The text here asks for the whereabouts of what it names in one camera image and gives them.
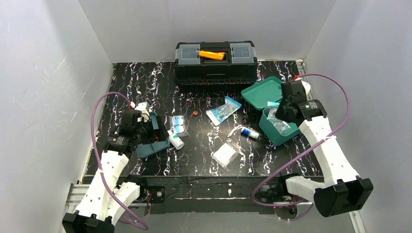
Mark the large blue white packet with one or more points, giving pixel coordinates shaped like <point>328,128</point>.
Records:
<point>221,113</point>

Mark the aluminium rail frame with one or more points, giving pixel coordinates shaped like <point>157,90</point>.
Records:
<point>190,180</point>

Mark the teal bandage assortment packet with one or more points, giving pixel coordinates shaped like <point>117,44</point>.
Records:
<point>281,126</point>

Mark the white bandage roll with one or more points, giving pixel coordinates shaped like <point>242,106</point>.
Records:
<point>250,133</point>

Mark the white medicine bottle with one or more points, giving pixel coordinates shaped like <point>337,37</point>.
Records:
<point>175,140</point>

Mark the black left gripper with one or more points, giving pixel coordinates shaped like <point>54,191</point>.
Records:
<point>156,129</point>

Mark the green medicine box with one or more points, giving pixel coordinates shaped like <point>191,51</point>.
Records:
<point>257,96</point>

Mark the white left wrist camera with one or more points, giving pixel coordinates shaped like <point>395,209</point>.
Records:
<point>143,107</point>

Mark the tweezers in plastic wrap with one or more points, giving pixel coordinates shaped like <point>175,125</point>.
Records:
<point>234,130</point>

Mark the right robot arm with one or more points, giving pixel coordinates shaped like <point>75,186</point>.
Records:
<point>343,190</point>

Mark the dark teal divider tray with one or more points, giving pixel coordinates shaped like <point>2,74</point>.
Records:
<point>146,150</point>

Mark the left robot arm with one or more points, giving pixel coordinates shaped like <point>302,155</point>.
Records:
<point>106,201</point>

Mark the clear zip bag white pad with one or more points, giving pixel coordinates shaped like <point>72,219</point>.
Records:
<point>226,153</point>

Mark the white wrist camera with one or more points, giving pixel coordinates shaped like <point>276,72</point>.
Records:
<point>305,84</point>
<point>143,107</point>

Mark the black toolbox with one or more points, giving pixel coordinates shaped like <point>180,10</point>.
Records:
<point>239,65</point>

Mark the orange toolbox handle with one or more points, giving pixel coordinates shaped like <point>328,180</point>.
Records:
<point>211,55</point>

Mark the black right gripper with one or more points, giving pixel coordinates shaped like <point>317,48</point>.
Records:
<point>283,110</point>

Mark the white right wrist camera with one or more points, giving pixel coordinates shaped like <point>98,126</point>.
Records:
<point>305,84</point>

